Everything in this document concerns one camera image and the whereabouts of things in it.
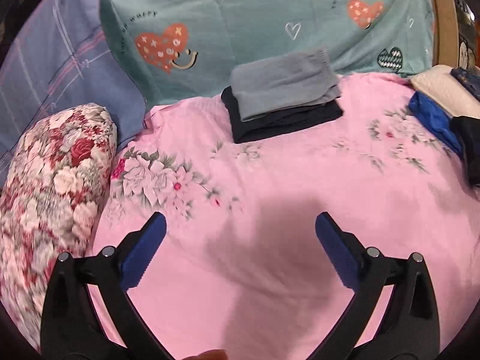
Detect grey fleece pants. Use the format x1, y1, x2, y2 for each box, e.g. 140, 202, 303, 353
230, 49, 341, 122

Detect left hand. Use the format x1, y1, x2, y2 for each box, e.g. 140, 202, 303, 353
184, 349, 229, 360

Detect red floral quilt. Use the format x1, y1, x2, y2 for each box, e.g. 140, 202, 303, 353
1, 103, 117, 349

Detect pink floral bed sheet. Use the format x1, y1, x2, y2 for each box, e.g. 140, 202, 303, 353
93, 73, 479, 359

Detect black garment in pile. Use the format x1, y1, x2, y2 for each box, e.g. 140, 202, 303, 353
450, 115, 480, 189

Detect blue garment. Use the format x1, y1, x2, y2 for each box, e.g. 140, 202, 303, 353
408, 91, 462, 157

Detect white textured cloth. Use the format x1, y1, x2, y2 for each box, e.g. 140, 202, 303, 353
409, 65, 480, 119

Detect folded black garment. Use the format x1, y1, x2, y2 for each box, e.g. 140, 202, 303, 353
220, 87, 343, 144

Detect blue plaid pillow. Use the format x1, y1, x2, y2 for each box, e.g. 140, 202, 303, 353
1, 0, 146, 179

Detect wooden headboard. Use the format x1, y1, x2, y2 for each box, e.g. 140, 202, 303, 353
432, 0, 460, 68

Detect teal heart pattern pillow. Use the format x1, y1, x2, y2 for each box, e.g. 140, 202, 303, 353
100, 0, 434, 107

